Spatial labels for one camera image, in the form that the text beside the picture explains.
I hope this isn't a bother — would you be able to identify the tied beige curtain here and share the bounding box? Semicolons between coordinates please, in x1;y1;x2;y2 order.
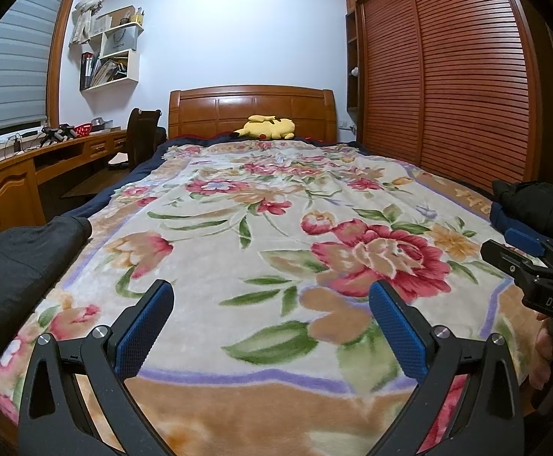
70;0;116;44

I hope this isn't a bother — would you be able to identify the black gadget on desk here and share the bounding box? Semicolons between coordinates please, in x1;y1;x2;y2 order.
39;125;75;147

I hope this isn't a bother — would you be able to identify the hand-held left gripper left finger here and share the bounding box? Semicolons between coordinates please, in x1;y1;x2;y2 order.
19;279;175;456

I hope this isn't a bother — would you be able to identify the black coat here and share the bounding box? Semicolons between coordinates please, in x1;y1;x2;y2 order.
492;179;553;248

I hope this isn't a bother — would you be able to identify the floral blanket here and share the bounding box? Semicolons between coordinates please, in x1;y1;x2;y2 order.
0;140;543;456

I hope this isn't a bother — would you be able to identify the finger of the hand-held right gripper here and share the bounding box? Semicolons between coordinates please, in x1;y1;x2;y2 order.
504;227;553;271
480;241;536;290

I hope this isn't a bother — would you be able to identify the grey window blind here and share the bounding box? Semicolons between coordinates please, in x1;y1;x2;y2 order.
0;0;66;134

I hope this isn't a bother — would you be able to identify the wooden bed headboard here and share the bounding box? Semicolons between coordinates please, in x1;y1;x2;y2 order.
168;84;338;143

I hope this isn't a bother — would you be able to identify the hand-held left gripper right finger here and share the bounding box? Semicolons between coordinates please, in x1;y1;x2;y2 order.
369;280;526;456

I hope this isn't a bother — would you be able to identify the wooden louvered wardrobe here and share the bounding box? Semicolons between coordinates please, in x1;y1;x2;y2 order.
343;0;553;195

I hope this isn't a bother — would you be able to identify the yellow plush toy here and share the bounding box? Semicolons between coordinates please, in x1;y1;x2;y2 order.
231;114;297;141

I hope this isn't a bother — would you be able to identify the white paper bag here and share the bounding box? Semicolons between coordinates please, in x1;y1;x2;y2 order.
102;25;139;55

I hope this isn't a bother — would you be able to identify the black binder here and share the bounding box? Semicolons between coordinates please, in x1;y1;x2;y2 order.
81;52;94;91

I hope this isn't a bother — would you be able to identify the folded dark grey garment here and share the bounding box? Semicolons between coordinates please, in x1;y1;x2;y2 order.
0;216;93;359

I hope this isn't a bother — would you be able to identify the white wall shelf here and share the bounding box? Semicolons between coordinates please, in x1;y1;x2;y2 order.
79;6;144;92

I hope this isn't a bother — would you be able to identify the wooden desk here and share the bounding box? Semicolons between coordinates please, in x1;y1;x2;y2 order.
0;128;130;252

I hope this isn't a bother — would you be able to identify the dark office chair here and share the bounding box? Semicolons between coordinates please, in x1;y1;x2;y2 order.
107;108;167;172

